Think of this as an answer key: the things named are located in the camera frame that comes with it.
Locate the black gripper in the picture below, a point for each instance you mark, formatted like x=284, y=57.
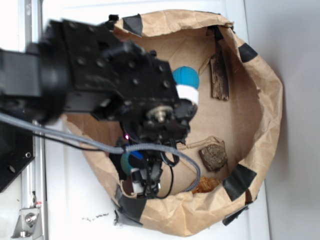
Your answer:
x=117, y=80

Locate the white tipped gripper finger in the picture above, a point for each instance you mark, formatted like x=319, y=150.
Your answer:
x=136, y=179

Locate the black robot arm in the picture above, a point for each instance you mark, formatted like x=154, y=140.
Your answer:
x=37, y=81

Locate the long dark bark piece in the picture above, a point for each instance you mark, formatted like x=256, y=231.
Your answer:
x=219, y=76

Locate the white tray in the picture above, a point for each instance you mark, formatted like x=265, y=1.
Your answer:
x=78, y=207

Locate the brown paper bag bin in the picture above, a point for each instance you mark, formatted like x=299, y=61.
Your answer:
x=247, y=125

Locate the orange wood piece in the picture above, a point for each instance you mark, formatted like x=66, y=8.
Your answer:
x=206, y=185

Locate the brown rock chunk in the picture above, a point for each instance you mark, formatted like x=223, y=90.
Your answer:
x=214, y=157

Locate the aluminium frame rail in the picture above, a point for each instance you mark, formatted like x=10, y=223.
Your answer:
x=33, y=177

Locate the metal corner bracket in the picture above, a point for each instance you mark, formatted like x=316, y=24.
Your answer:
x=29, y=225

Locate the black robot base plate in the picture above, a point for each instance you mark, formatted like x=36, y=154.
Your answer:
x=16, y=152

